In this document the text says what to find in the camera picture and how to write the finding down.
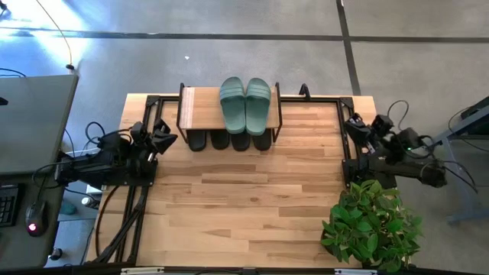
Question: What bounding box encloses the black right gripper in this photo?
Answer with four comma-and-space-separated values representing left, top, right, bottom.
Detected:
343, 112, 398, 161

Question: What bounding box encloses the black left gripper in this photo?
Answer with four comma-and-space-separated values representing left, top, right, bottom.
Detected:
129, 118, 179, 161

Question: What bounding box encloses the green potted plant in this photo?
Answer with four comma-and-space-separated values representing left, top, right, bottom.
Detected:
320, 179, 423, 274

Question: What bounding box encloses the small white bottle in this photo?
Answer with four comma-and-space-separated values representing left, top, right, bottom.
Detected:
81, 195, 101, 210

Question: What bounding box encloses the grey side table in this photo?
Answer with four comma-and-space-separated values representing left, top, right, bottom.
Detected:
422, 95, 489, 223

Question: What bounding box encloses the teal round object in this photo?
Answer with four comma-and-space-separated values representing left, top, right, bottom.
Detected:
60, 200, 79, 216

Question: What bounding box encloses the black computer mouse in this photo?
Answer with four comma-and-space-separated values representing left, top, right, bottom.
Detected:
24, 200, 50, 238

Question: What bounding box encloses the black keyboard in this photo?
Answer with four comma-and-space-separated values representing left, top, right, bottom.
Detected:
0, 185, 20, 228

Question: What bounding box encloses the dark grey desk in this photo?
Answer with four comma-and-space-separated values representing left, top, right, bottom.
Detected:
0, 173, 66, 270

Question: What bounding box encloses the black metal rig frame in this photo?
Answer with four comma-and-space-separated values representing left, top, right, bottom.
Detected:
87, 93, 362, 265

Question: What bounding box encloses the wooden shelf with black frame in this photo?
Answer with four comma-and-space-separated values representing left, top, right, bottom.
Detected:
176, 82, 283, 144

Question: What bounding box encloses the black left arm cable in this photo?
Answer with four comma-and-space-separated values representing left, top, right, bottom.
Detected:
31, 120, 133, 192

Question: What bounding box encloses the silver metal bracket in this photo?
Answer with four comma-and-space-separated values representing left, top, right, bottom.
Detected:
334, 268, 378, 275
121, 267, 165, 275

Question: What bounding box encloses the thin yellow cable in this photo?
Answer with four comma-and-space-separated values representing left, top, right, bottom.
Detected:
36, 0, 76, 72

